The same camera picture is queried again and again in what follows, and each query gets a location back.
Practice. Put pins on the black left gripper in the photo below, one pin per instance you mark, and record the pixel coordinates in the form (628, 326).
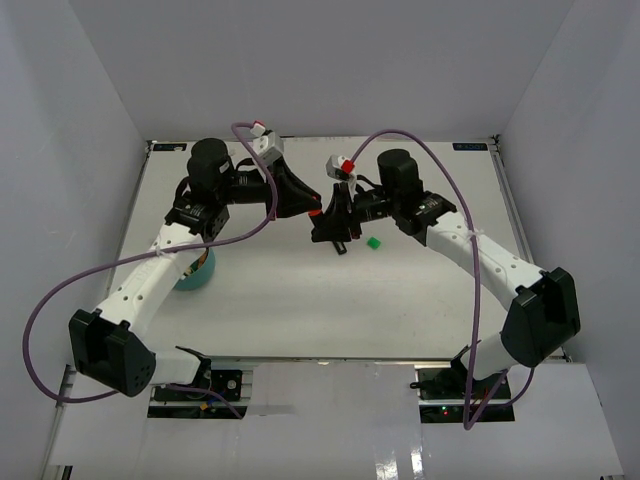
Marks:
(295, 197)

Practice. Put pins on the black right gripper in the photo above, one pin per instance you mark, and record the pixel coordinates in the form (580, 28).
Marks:
(335, 222)

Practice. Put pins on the black highlighter orange cap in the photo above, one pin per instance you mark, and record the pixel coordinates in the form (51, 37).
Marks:
(340, 248)

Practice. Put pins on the green translucent cap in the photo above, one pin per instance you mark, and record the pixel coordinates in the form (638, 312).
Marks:
(373, 243)

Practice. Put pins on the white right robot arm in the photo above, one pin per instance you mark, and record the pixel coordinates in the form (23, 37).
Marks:
(541, 306)

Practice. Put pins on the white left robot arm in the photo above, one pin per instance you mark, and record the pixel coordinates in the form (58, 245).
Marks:
(107, 343)

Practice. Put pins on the teal round divided organizer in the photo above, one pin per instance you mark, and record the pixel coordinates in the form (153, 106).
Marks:
(198, 274)

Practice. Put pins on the left black logo sticker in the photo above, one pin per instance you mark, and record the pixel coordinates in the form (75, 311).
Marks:
(169, 147)

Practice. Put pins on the black logo sticker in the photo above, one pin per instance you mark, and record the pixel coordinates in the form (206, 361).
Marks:
(469, 146)
(169, 147)

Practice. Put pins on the right black logo sticker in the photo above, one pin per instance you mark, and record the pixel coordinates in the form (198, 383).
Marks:
(469, 146)

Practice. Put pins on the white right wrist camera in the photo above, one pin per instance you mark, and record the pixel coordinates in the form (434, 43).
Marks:
(342, 169)

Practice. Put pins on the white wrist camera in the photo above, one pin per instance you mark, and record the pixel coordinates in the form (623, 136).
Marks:
(267, 144)
(342, 169)

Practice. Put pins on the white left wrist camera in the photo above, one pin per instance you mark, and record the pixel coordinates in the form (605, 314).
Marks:
(267, 144)

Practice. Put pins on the right aluminium table rail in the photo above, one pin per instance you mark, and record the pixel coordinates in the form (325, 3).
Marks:
(522, 244)

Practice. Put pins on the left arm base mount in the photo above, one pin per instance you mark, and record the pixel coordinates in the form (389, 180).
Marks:
(227, 396)

